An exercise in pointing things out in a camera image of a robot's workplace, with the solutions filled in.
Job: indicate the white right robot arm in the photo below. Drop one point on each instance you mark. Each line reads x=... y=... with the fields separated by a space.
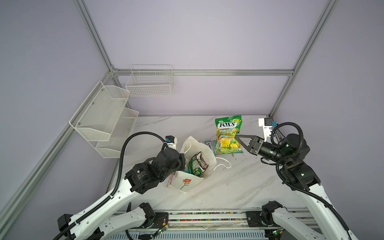
x=288 y=159

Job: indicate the white mesh two-tier shelf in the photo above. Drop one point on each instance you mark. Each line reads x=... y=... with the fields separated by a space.
x=104 y=120

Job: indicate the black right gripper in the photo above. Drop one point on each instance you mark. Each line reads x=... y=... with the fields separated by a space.
x=256 y=145

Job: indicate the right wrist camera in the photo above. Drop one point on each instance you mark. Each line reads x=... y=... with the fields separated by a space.
x=267 y=124

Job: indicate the brown chocolate bar wrapper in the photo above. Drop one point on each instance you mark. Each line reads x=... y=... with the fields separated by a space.
x=202 y=163

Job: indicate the white wire basket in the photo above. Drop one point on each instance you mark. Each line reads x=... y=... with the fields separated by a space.
x=151 y=80

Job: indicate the green yellow Fox's candy bag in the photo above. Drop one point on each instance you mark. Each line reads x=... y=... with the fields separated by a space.
x=226 y=130

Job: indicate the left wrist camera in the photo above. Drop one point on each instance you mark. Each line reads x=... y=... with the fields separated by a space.
x=171 y=142

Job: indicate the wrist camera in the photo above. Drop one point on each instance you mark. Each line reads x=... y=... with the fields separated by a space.
x=267 y=124
x=171 y=142

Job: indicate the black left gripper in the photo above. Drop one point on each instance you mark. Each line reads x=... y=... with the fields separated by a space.
x=181 y=166

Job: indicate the aluminium frame post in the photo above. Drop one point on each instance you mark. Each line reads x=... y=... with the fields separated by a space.
x=91 y=27

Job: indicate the white flowered paper bag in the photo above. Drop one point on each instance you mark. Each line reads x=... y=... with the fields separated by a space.
x=183 y=180

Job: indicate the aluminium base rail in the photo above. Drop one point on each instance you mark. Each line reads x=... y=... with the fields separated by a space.
x=210 y=220

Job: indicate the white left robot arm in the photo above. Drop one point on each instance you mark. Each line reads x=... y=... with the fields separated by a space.
x=99 y=221

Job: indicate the teal green Fox's candy bag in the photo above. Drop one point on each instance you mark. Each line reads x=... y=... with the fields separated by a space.
x=213 y=146

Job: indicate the green Fox's Spring Tea bag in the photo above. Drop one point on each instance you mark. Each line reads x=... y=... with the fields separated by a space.
x=194 y=167

